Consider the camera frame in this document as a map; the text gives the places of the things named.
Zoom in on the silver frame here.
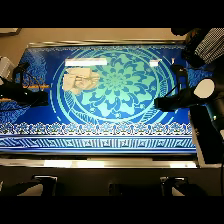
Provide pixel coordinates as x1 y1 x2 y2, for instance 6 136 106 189
0 40 224 197

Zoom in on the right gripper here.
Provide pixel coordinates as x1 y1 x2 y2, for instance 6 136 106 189
153 95 181 113

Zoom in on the checked shirt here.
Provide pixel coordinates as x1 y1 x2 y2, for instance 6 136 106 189
194 28 224 65

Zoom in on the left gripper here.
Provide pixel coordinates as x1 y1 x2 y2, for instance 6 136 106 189
25 89 50 108

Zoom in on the black garment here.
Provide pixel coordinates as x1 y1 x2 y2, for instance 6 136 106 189
170 28 214 70

